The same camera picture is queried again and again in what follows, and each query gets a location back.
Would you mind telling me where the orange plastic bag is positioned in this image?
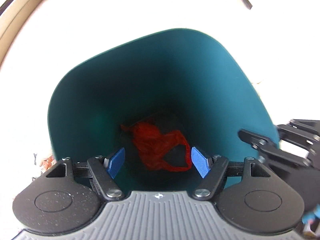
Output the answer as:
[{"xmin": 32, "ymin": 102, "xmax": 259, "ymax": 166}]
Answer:
[{"xmin": 120, "ymin": 121, "xmax": 193, "ymax": 172}]

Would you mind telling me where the blue gloved hand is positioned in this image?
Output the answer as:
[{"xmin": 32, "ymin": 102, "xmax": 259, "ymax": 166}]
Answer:
[{"xmin": 302, "ymin": 212, "xmax": 315, "ymax": 225}]

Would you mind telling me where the red fuzzy slipper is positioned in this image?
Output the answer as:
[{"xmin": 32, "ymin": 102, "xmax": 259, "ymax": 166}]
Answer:
[{"xmin": 40, "ymin": 155, "xmax": 56, "ymax": 173}]

